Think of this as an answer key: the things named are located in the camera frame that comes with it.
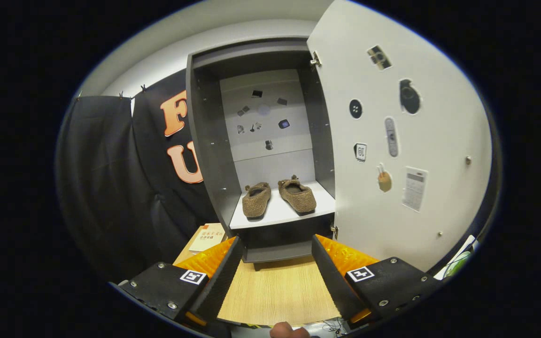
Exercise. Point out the row of black cloth clips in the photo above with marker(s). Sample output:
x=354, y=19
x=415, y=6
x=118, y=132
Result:
x=143, y=88

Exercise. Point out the white and green object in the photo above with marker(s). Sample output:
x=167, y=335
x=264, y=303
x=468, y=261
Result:
x=460, y=263

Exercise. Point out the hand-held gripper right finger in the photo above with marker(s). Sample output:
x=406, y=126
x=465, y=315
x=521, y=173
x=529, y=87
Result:
x=334, y=281

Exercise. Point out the beige shoe cabinet door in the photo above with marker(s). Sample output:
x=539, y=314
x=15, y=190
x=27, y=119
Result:
x=439, y=141

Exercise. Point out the metal door hinge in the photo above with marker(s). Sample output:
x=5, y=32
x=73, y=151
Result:
x=316, y=59
x=334, y=231

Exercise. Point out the brown fuzzy shoe with bow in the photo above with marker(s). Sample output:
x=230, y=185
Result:
x=298, y=197

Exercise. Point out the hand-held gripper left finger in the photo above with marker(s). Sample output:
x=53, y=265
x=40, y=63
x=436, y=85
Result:
x=219, y=286

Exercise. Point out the black backdrop cloth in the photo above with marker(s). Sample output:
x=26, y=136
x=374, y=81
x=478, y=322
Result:
x=111, y=188

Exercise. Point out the beige cover book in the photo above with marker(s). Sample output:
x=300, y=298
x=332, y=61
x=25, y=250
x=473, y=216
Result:
x=207, y=238

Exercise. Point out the dark grey shoe cabinet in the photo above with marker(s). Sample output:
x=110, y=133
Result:
x=214, y=164

